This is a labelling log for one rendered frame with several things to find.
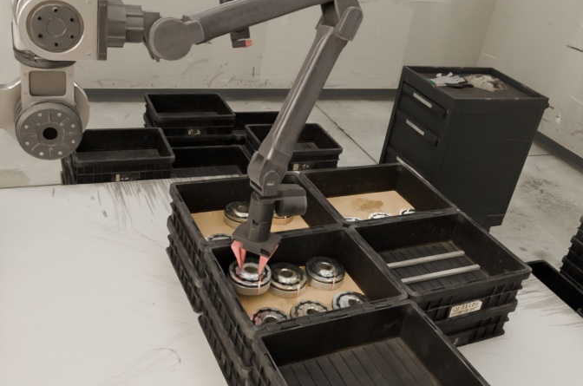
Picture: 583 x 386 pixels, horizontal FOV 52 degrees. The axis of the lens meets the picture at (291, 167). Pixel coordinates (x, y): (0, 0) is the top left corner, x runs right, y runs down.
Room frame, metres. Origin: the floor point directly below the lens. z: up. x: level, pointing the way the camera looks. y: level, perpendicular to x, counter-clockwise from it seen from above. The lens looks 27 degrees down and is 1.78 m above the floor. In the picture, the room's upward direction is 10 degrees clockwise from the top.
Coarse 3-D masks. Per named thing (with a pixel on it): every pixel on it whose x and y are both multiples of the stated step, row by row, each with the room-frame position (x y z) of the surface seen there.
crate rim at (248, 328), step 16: (352, 240) 1.31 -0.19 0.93; (208, 256) 1.13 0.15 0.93; (368, 256) 1.25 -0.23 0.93; (384, 272) 1.20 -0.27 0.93; (224, 288) 1.04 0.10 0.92; (400, 288) 1.14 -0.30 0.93; (240, 304) 0.99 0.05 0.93; (368, 304) 1.06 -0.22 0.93; (240, 320) 0.96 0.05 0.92; (288, 320) 0.97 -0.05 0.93; (304, 320) 0.98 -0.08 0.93
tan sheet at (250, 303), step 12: (348, 276) 1.29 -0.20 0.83; (312, 288) 1.21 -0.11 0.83; (348, 288) 1.24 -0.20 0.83; (240, 300) 1.12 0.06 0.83; (252, 300) 1.13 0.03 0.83; (264, 300) 1.14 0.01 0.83; (276, 300) 1.14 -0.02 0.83; (288, 300) 1.15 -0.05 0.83; (324, 300) 1.18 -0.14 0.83; (288, 312) 1.11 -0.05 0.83
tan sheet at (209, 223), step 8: (200, 216) 1.45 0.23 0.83; (208, 216) 1.45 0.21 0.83; (216, 216) 1.46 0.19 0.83; (296, 216) 1.54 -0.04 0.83; (200, 224) 1.41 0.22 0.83; (208, 224) 1.41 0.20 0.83; (216, 224) 1.42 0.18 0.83; (224, 224) 1.43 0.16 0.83; (288, 224) 1.49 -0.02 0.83; (296, 224) 1.49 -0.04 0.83; (304, 224) 1.50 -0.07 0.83; (208, 232) 1.37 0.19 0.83; (216, 232) 1.38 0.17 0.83; (224, 232) 1.39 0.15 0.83; (232, 232) 1.39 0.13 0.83
